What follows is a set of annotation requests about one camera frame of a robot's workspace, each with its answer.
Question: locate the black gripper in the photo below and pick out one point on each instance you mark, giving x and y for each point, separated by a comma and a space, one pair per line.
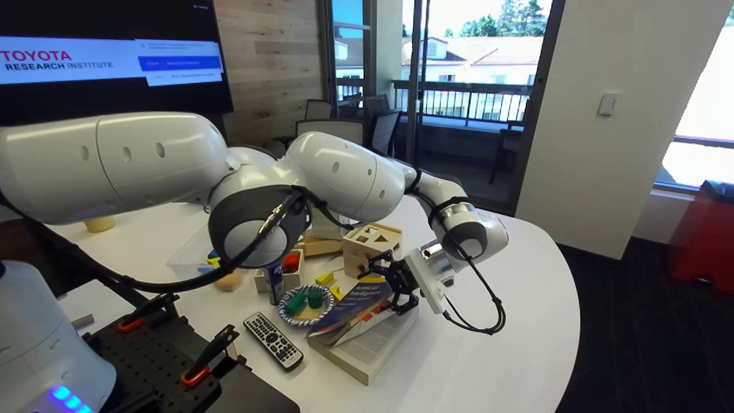
403, 281

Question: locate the blue textbook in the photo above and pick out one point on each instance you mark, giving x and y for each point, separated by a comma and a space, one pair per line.
359, 341

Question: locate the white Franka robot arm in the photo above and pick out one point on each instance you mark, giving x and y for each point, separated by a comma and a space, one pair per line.
114, 162

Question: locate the wooden shape sorter cube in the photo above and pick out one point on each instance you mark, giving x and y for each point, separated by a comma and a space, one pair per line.
364, 244

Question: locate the yellow wooden block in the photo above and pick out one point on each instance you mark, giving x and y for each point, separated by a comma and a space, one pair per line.
335, 293
327, 279

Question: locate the green wooden block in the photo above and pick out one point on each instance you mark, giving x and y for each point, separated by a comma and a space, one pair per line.
315, 296
294, 306

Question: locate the flat wooden tray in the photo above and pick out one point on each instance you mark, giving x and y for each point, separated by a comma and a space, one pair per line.
322, 246

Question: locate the patterned rim plate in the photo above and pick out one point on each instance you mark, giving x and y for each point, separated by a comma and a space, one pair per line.
306, 315

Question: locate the small wooden box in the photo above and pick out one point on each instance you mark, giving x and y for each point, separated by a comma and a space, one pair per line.
294, 277

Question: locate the red toy piece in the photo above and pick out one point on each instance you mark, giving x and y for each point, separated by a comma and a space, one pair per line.
291, 263

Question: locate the small blue cap bottle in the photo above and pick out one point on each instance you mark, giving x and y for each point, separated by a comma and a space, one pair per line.
274, 285

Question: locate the black remote control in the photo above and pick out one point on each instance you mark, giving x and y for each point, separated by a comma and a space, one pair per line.
274, 341

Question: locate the dark office chair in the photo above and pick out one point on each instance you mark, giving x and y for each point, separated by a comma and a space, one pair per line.
380, 133

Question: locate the yellowish round toy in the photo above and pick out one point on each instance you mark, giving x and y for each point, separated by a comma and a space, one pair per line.
227, 283

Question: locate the grey office chair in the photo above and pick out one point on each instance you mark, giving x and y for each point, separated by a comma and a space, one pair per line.
331, 129

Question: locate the black balcony chair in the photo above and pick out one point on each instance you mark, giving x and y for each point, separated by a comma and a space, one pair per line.
505, 153

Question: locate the balcony railing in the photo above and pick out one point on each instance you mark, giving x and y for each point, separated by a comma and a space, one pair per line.
460, 105

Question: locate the black orange clamp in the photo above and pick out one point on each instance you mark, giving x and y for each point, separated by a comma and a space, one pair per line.
144, 315
206, 358

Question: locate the black perforated base board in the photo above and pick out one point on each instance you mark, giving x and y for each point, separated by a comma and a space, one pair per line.
151, 358

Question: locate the tan water bottle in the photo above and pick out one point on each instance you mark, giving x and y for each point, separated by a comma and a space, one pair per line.
99, 225

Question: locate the red bin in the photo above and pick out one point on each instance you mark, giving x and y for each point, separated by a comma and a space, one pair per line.
703, 241

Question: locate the white side board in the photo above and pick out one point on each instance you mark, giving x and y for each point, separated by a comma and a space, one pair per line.
77, 302

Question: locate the large TV screen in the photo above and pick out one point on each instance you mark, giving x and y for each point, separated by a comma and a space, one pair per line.
77, 61

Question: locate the silver wrist camera bar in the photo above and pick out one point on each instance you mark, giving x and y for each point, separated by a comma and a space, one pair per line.
427, 277

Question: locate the white light switch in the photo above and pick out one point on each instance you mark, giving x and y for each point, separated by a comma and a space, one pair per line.
605, 105

